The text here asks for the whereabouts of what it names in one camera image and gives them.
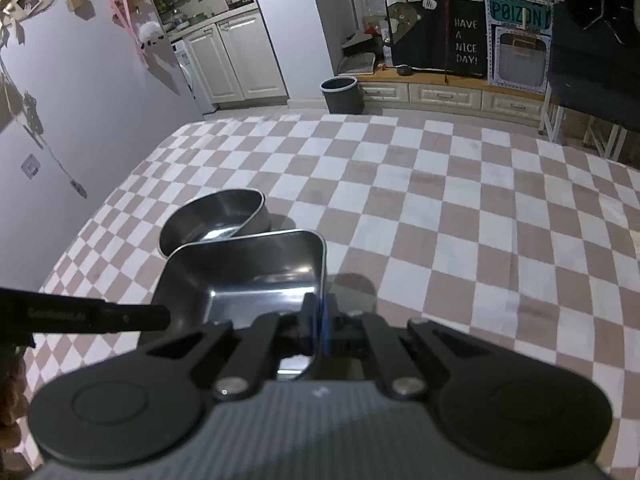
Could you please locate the rectangular steel container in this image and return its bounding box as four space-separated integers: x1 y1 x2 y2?
138 229 326 347

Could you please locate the person's left hand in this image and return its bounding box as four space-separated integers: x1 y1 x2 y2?
1 349 32 479

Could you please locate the oval steel bowl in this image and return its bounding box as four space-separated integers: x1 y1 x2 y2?
158 188 272 258

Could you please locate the checkered brown white tablecloth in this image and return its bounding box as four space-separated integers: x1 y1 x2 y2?
43 113 639 479

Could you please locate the dark grey trash bin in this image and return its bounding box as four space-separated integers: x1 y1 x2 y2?
320 75 364 115

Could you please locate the low wooden tv cabinet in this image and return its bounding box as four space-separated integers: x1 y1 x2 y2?
357 70 544 127

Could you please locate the white kitchen cabinet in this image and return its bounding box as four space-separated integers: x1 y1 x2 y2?
169 3 288 115

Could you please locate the black have a nice day sign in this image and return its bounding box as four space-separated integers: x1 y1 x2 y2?
446 0 488 79

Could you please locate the poizon blue white box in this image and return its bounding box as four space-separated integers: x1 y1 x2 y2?
484 0 553 94

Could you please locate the dark blue folding table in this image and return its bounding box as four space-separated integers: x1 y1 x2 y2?
548 3 639 132

